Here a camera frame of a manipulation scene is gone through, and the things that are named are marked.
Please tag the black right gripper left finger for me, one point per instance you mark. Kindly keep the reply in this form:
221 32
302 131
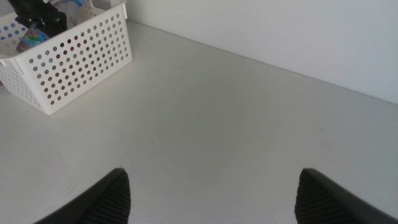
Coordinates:
105 202

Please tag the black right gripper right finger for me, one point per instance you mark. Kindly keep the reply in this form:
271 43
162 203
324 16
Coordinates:
323 202

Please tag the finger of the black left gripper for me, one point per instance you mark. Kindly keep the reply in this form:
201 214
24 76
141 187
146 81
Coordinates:
53 23

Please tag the clear blue-label water bottle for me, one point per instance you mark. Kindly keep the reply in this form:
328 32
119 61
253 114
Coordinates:
32 39

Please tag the red cola can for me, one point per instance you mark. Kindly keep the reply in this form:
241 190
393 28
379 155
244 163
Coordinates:
72 48

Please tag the white perforated plastic basket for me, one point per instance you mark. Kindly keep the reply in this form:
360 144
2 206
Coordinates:
102 46

